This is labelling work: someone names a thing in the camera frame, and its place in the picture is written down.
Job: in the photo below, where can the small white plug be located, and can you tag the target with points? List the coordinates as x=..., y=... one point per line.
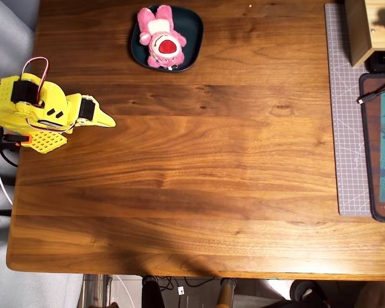
x=180, y=290

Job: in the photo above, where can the grey cutting mat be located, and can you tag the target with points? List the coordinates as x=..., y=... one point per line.
x=346, y=128

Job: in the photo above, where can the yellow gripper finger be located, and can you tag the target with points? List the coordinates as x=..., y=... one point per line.
x=103, y=116
x=96, y=124

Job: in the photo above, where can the orange black clamp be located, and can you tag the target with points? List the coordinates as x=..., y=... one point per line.
x=19, y=138

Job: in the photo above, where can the dark printed mouse pad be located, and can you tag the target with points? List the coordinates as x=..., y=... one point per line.
x=372, y=144

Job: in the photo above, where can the dark teal square plate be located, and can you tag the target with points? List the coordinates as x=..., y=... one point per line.
x=189, y=38

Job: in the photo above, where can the pink strawberry bear plush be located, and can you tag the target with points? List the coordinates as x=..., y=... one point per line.
x=162, y=32

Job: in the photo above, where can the grey metal frame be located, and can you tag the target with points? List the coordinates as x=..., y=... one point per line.
x=96, y=292

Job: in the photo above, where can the wooden round leg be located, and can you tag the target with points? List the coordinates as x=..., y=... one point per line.
x=225, y=295

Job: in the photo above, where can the yellow perforated robot base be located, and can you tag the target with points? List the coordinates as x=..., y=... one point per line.
x=48, y=142

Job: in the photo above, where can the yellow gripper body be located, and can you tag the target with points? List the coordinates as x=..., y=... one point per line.
x=87, y=109

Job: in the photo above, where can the black table leg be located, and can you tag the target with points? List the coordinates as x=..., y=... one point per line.
x=152, y=295

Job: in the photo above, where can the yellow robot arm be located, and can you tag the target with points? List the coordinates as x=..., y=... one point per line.
x=6, y=109

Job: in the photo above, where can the light wooden box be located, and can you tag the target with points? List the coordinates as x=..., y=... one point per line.
x=359, y=32

